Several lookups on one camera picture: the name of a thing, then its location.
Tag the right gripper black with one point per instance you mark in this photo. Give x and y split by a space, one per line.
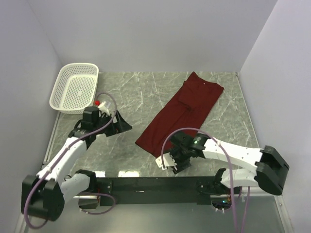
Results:
179 160

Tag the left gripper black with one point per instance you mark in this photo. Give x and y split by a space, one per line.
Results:
116 124

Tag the dark red t-shirt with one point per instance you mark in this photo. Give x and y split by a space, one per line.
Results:
189 107

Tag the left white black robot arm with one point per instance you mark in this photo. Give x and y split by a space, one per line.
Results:
44 195

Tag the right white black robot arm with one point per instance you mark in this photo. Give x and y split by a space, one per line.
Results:
264 168

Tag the white perforated plastic basket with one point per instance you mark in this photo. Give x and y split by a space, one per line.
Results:
74 88

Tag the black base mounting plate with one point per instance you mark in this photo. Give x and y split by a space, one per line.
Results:
160 190

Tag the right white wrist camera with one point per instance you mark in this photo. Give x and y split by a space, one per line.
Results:
165 161

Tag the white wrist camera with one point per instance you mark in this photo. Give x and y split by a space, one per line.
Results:
103 106
165 161

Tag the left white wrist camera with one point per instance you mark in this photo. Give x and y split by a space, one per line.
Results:
103 106

